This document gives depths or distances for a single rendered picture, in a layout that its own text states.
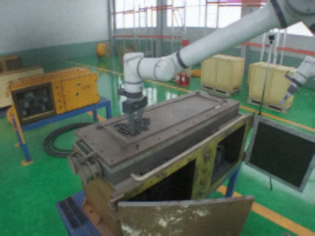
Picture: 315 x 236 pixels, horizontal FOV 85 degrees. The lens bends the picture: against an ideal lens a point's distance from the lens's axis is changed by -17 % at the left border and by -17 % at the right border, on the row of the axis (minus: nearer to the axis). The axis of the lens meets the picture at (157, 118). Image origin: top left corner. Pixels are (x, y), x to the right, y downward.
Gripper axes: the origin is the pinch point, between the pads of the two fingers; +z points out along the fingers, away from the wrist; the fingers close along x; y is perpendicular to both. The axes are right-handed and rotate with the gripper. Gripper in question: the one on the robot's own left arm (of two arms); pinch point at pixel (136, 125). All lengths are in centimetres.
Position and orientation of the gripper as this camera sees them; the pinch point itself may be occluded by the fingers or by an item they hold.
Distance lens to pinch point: 98.0
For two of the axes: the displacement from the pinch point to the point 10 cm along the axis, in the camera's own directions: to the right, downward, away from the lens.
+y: 8.4, 2.2, -4.9
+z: 0.0, 9.1, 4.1
